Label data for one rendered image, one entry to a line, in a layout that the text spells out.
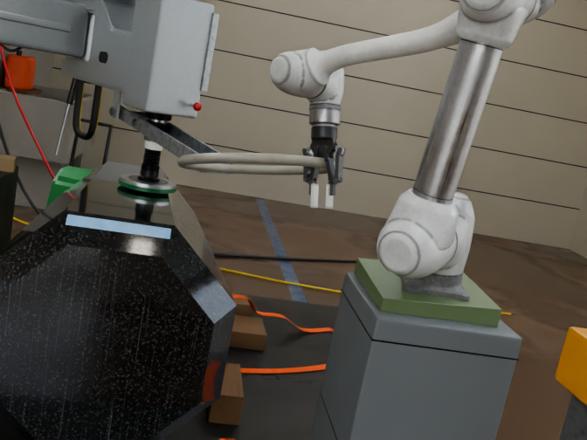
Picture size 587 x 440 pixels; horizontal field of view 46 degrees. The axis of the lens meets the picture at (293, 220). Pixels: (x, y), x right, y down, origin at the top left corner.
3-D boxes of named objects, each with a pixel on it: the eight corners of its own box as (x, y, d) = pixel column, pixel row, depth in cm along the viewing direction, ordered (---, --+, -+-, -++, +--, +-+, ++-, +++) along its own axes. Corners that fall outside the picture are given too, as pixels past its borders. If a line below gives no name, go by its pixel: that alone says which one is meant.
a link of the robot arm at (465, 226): (472, 268, 195) (488, 194, 189) (451, 283, 179) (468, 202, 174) (418, 252, 202) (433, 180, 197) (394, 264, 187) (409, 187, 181)
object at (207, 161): (147, 167, 213) (148, 157, 213) (271, 176, 245) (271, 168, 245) (239, 160, 176) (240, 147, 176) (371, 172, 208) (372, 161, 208)
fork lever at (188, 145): (106, 114, 271) (108, 102, 269) (149, 120, 283) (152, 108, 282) (191, 171, 222) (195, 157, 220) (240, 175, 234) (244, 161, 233)
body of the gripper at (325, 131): (343, 127, 198) (342, 159, 198) (319, 128, 203) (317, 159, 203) (330, 123, 192) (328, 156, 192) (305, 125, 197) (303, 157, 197)
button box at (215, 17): (189, 88, 260) (202, 11, 255) (196, 89, 262) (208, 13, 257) (201, 91, 254) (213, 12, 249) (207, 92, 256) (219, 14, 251)
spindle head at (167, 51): (101, 105, 271) (117, -12, 262) (151, 111, 285) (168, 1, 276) (143, 120, 244) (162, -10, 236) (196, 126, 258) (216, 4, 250)
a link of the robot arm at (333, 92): (319, 109, 205) (293, 103, 194) (321, 57, 205) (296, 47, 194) (350, 107, 199) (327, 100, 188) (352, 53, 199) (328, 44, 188)
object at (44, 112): (-25, 202, 514) (-14, 88, 498) (20, 175, 640) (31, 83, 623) (60, 216, 524) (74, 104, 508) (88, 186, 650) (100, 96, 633)
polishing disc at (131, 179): (184, 186, 271) (185, 183, 271) (159, 191, 251) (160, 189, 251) (137, 175, 276) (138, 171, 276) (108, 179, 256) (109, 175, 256)
